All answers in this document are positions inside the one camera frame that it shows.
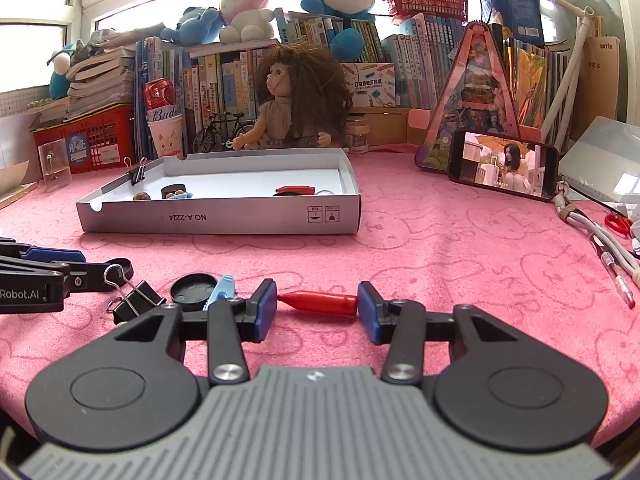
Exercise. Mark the blue and white plush toy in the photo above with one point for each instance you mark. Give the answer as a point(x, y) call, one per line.
point(60, 72)

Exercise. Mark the red scissors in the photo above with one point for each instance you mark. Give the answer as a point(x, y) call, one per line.
point(617, 222)

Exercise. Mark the smartphone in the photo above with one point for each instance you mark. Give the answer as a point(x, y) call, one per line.
point(502, 162)

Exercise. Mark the white plastic pipes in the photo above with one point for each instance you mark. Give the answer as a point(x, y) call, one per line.
point(570, 75)

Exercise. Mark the black miniature bicycle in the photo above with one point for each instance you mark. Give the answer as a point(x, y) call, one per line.
point(220, 132)

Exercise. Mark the cat print paper cup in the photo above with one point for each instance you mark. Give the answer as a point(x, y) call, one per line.
point(167, 135)

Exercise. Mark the pink white rabbit plush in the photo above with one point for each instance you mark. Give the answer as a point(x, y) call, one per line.
point(245, 2)

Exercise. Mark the clear pink pen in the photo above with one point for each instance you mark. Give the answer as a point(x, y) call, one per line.
point(617, 275)

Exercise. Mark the grey plastic folder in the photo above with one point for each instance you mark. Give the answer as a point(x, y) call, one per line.
point(605, 160)

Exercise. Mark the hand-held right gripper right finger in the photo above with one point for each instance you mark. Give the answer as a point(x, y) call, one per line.
point(370, 312)

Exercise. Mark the row of upright books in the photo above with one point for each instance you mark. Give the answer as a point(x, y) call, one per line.
point(215, 80)

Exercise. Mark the pink triangular dollhouse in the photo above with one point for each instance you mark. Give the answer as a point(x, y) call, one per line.
point(475, 95)

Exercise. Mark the red pen cap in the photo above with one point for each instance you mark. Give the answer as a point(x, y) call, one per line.
point(320, 304)
point(295, 190)

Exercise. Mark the light blue bear plush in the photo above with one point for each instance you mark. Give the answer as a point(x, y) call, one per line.
point(195, 25)

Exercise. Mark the clear acrylic stand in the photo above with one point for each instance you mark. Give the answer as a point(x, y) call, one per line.
point(52, 162)

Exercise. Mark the stack of lying books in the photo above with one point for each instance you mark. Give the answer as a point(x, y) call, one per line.
point(100, 80)

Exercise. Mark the blue bear hair clip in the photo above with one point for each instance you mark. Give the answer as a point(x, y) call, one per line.
point(182, 195)

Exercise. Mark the glossy yellow picture book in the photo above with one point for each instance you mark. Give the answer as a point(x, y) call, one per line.
point(530, 85)

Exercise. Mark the curly brown hair doll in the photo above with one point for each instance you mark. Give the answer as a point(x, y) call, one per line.
point(295, 95)

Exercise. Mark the red drink can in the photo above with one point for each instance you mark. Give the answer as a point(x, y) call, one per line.
point(160, 97)

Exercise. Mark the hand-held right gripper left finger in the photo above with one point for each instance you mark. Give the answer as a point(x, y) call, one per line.
point(265, 310)

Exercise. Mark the large black binder clip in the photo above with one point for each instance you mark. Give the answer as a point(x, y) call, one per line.
point(137, 297)

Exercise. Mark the small beige jar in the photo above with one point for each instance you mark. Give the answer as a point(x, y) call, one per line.
point(357, 135)

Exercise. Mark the plain blue hair clip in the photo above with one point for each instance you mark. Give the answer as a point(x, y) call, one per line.
point(221, 291)

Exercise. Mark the black round lid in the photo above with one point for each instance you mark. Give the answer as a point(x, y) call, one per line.
point(171, 189)
point(192, 292)

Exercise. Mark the white cardboard box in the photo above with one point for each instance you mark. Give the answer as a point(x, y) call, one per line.
point(250, 220)

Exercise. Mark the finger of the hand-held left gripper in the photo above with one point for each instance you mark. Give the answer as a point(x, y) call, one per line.
point(90, 277)
point(55, 255)

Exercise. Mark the wooden drawer unit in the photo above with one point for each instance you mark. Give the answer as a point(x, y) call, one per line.
point(395, 127)

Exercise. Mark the large red plastic basket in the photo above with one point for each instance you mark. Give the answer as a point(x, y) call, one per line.
point(105, 135)

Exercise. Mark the small black binder clip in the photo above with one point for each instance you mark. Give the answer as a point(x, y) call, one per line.
point(137, 174)

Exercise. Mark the brown cardboard board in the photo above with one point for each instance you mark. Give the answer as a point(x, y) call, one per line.
point(602, 80)

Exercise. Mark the clear plastic bulb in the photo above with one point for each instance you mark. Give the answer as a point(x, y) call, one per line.
point(325, 192)

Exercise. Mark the brown nut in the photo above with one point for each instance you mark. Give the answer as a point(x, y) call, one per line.
point(141, 196)

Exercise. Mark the open paper notebook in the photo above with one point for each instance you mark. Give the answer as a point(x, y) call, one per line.
point(12, 177)

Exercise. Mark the pencil print carton box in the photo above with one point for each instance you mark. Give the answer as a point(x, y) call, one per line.
point(367, 85)

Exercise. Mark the tall blue carton box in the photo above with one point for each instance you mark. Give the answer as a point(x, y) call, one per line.
point(520, 5)

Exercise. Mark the pink printed towel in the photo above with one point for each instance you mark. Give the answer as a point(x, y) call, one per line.
point(450, 260)

